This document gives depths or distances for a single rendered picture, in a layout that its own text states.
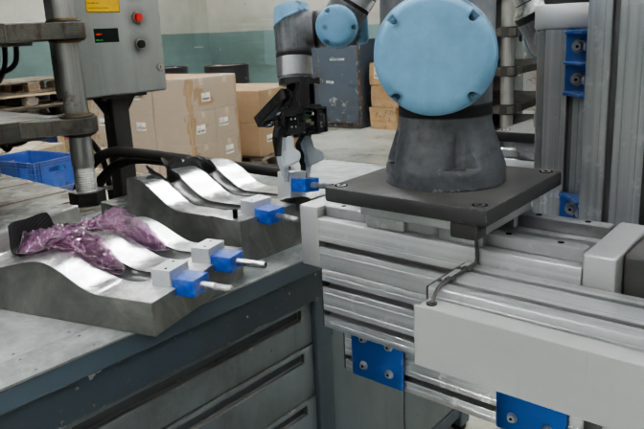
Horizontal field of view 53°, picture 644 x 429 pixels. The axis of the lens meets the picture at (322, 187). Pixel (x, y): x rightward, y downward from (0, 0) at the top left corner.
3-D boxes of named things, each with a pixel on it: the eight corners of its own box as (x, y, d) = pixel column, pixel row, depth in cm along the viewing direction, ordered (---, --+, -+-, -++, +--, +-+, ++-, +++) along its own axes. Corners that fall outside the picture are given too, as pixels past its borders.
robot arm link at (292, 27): (310, -4, 128) (268, 0, 129) (313, 52, 129) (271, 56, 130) (314, 6, 136) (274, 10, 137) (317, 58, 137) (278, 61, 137)
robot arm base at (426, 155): (524, 172, 84) (527, 97, 82) (471, 198, 73) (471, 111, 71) (424, 162, 94) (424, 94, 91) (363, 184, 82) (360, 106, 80)
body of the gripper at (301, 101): (304, 135, 128) (300, 74, 127) (273, 138, 133) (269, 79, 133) (329, 134, 133) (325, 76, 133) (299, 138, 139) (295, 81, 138)
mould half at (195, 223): (330, 232, 142) (328, 171, 139) (242, 266, 123) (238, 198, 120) (189, 201, 174) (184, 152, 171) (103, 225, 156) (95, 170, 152)
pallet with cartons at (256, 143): (305, 155, 665) (302, 82, 647) (262, 172, 595) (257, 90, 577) (213, 150, 721) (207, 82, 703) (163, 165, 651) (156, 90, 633)
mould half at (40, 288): (243, 275, 119) (239, 217, 116) (155, 337, 96) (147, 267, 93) (43, 250, 139) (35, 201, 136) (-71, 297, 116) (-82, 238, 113)
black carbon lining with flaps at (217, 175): (289, 204, 140) (287, 161, 138) (234, 222, 128) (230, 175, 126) (190, 185, 163) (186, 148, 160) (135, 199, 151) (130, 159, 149)
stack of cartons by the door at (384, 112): (441, 127, 801) (441, 59, 781) (428, 131, 775) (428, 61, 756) (381, 124, 851) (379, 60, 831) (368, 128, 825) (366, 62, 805)
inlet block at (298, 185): (340, 198, 131) (340, 171, 130) (324, 200, 127) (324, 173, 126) (294, 194, 139) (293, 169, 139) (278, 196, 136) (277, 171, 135)
